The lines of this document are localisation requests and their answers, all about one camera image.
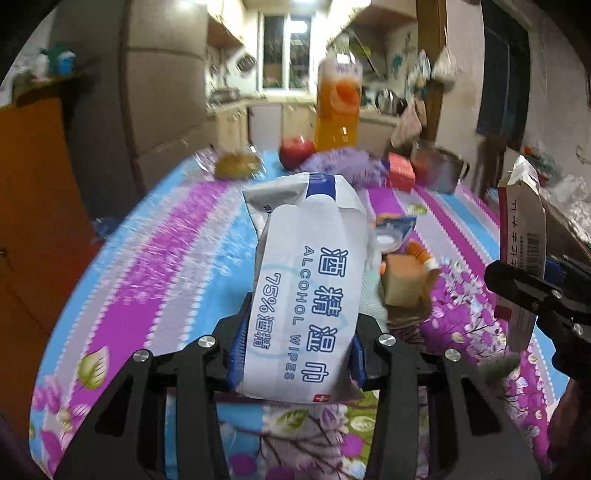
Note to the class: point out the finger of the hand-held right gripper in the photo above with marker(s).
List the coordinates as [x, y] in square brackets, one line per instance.
[517, 284]
[572, 272]

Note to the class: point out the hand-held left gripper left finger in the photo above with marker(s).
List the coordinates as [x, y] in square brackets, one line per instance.
[235, 357]

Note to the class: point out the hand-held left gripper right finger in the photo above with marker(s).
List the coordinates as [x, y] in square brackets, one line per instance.
[358, 364]

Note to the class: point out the white and red carton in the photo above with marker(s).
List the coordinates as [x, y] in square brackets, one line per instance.
[524, 230]

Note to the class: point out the white wet wipes packet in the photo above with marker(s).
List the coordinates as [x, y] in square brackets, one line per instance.
[300, 300]

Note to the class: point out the tan sponge block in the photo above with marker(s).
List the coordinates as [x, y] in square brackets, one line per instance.
[404, 281]

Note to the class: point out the person's right forearm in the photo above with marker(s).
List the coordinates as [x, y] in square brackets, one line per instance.
[572, 420]

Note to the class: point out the white rolled cloth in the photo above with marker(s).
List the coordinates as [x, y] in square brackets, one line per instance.
[373, 290]

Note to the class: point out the blue cigarette pack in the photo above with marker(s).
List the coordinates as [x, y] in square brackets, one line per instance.
[397, 224]

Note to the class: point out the metal pot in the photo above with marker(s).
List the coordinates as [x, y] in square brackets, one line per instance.
[441, 173]

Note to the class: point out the small red box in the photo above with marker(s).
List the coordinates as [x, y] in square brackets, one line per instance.
[400, 171]

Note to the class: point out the hanging pink towel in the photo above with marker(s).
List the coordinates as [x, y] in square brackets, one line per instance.
[407, 127]

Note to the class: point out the bread in clear bag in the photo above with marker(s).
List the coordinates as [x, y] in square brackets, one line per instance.
[235, 165]

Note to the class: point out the purple snack bag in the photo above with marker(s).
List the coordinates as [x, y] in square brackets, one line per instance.
[346, 166]

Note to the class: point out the dark side window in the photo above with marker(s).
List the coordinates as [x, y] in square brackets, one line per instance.
[503, 78]

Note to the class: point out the red apple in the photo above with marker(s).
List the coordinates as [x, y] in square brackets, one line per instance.
[295, 152]

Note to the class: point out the hanging white plastic bag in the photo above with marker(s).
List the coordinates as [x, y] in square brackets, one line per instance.
[445, 64]

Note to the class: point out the kitchen counter cabinets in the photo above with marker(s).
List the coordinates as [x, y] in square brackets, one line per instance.
[263, 124]

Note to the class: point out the orange wooden cabinet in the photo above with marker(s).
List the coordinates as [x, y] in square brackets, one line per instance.
[32, 207]

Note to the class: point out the orange juice bottle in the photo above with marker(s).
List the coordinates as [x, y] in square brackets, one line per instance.
[339, 101]

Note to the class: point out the grey refrigerator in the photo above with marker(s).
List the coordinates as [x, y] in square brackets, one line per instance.
[161, 83]

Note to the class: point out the kitchen window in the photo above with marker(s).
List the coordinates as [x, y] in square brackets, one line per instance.
[288, 50]

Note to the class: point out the teal plastic container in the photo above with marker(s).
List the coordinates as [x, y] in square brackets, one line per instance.
[60, 60]

